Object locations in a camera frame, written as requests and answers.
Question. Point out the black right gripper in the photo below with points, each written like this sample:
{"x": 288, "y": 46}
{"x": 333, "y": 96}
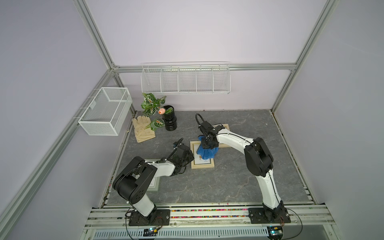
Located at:
{"x": 205, "y": 146}

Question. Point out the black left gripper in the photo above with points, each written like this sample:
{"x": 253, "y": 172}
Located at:
{"x": 190, "y": 157}

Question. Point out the blue microfiber cloth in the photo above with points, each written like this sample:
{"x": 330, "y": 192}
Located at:
{"x": 206, "y": 154}

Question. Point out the gold frame with deer print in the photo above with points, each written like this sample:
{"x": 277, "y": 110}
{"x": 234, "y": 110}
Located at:
{"x": 198, "y": 162}

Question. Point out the gold frame with plant print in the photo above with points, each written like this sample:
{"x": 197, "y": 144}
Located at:
{"x": 226, "y": 126}

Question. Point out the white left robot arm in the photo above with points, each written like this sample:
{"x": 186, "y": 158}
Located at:
{"x": 134, "y": 180}

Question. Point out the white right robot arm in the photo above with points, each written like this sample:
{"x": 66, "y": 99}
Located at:
{"x": 259, "y": 162}

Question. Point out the glossy black vase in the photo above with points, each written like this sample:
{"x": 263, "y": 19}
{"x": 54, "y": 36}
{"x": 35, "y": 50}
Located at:
{"x": 169, "y": 118}

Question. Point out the cream work glove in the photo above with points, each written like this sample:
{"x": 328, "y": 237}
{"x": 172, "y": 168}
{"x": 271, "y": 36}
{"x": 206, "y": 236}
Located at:
{"x": 142, "y": 129}

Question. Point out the green artificial plant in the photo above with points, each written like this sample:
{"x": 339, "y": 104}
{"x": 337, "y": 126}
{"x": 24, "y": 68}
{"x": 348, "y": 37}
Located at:
{"x": 153, "y": 105}

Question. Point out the green picture frame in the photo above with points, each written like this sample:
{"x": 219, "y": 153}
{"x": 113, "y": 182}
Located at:
{"x": 154, "y": 185}

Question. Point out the white wire wall shelf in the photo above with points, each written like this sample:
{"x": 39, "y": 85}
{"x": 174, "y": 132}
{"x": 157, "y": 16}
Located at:
{"x": 186, "y": 78}

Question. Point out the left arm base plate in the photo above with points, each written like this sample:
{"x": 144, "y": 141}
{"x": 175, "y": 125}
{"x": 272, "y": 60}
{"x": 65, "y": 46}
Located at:
{"x": 155, "y": 218}

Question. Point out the white wire basket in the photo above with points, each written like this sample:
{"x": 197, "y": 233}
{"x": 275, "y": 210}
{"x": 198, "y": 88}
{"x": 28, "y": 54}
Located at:
{"x": 107, "y": 111}

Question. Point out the aluminium rail base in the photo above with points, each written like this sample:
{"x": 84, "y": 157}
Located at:
{"x": 222, "y": 221}

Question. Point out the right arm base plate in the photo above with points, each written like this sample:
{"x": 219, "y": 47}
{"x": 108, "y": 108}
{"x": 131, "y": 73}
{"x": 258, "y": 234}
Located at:
{"x": 258, "y": 216}

